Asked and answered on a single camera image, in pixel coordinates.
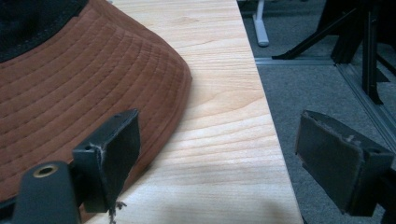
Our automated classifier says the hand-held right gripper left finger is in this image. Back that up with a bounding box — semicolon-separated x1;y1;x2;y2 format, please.
72;107;141;214

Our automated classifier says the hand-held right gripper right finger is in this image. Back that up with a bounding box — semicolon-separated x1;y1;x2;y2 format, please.
294;109;396;217

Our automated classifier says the brown and black cap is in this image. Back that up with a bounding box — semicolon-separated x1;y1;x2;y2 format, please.
0;0;193;222

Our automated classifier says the black metal stand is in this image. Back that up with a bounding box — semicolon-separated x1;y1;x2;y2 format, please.
271;0;396;105

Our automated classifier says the white table leg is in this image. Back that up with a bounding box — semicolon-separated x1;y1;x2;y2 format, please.
252;0;270;48

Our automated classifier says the grey floor rail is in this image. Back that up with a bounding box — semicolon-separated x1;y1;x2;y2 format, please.
254;56;396;152

